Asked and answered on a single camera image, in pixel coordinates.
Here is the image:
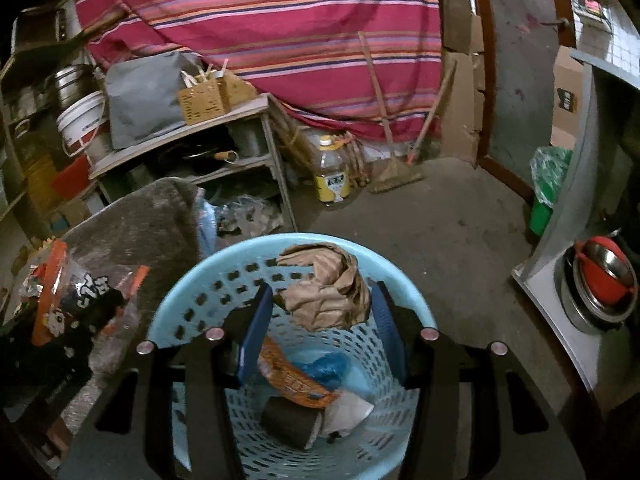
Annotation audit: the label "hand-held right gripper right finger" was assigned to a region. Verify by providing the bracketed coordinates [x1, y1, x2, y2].
[374, 280, 586, 480]

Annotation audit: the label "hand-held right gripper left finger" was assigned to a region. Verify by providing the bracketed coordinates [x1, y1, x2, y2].
[59, 284, 275, 480]

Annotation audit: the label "clear orange-edged snack bag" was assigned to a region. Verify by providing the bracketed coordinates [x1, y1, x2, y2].
[19, 239, 151, 356]

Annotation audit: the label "orange printed wrapper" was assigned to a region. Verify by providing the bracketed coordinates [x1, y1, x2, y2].
[257, 336, 342, 409]

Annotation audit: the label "light blue plastic basket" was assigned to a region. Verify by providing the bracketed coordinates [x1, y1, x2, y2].
[147, 232, 437, 480]

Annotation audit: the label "brown paper bag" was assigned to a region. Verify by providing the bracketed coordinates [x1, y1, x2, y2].
[275, 242, 373, 332]

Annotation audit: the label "blue plastic bag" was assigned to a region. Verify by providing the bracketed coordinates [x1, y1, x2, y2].
[300, 352, 351, 392]

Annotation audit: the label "white paper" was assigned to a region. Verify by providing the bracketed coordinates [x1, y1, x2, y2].
[320, 391, 375, 442]

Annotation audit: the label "black paper cup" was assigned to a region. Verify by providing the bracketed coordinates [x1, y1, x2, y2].
[260, 396, 323, 450]

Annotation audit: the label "crumpled plastic bags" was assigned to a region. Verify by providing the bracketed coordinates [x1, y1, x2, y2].
[215, 187, 281, 246]

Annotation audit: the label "straw broom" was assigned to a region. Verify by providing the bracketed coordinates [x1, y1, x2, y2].
[357, 31, 425, 195]

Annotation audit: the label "yellow-capped oil bottle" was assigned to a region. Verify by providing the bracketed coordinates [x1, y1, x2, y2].
[314, 135, 352, 207]

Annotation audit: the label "grey cabinet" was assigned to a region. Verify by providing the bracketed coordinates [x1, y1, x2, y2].
[511, 47, 640, 411]

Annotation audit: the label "amber oil jug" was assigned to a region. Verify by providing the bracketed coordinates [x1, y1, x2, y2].
[25, 154, 60, 211]

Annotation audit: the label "red plastic basket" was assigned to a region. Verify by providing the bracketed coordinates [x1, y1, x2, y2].
[50, 167, 91, 200]

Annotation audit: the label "green lined waste bin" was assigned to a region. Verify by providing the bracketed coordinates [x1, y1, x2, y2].
[529, 146, 573, 237]

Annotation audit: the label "low wooden table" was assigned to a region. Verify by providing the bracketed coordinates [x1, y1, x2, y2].
[87, 94, 298, 233]

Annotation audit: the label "stack of cardboard sheets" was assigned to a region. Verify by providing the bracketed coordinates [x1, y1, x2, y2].
[440, 0, 488, 161]

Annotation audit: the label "woven utensil box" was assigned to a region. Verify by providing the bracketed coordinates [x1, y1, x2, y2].
[178, 72, 258, 126]

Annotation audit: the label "white plastic bucket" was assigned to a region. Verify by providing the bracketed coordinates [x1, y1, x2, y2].
[56, 91, 108, 158]

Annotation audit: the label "bundle of wooden chopsticks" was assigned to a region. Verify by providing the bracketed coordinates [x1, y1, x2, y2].
[181, 59, 232, 86]

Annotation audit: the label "dark shelf unit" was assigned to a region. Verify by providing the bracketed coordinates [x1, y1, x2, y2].
[0, 5, 101, 231]

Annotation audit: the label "brown cardboard box dark label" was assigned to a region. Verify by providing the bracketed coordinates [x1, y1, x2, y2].
[550, 46, 588, 151]

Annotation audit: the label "wooden framed door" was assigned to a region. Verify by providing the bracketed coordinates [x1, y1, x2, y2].
[470, 0, 576, 206]

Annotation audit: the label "red striped cloth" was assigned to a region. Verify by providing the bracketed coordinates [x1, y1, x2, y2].
[70, 0, 443, 143]

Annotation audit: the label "toaster oven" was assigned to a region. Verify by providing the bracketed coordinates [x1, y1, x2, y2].
[10, 7, 68, 56]

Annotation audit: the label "pan with wooden handle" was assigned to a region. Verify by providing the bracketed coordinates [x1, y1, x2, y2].
[180, 142, 240, 166]

